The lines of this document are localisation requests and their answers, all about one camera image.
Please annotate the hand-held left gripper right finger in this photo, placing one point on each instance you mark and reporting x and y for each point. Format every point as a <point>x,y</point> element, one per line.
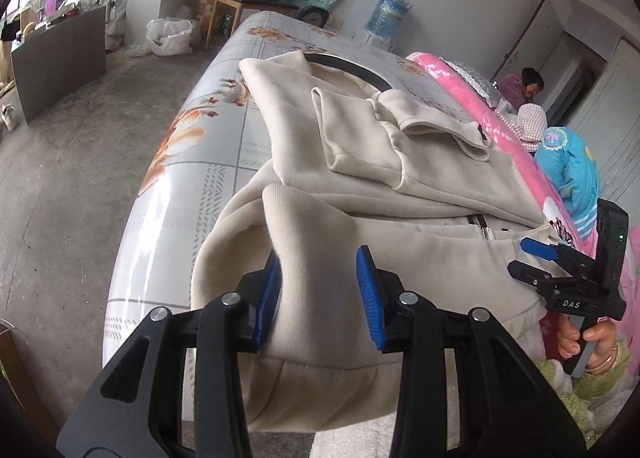
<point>370,298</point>

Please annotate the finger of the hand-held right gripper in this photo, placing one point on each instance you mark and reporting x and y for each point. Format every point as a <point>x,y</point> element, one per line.
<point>540,248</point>
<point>530,275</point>

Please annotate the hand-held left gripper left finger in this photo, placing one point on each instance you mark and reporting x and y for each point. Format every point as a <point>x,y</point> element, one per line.
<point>265,303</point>

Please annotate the beige zip jacket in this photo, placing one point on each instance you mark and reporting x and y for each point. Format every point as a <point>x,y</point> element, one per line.
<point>425,178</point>

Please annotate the person's right forearm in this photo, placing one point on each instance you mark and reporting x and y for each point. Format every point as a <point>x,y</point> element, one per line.
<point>590,393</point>

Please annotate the person's right hand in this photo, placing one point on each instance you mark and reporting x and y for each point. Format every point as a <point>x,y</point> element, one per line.
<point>602,338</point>

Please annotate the blue cartoon quilt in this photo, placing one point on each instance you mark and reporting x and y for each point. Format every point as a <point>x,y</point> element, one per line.
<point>570,168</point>

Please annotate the pink floral blanket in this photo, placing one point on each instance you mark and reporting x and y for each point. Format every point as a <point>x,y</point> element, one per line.
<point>505,133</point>

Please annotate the pink checked cloth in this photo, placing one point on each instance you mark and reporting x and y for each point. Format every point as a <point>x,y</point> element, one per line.
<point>530,126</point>

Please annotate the white fleece cloth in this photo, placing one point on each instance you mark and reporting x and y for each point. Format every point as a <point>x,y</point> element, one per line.
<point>360,443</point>

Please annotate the white door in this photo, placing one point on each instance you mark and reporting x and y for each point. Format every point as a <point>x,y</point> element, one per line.
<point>620,103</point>

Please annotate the grey patterned pillow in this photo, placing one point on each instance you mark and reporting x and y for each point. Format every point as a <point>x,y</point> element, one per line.
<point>475,83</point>

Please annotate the blue water jug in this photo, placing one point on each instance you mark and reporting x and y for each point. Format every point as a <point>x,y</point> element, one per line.
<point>390,13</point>

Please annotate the white plastic bag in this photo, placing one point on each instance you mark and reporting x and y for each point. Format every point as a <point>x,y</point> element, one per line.
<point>170,38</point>

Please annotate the black round fan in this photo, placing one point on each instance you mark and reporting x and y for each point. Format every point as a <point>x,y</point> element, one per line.
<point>314,17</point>

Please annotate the dark grey board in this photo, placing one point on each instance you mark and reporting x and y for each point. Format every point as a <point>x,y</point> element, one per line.
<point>60,63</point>

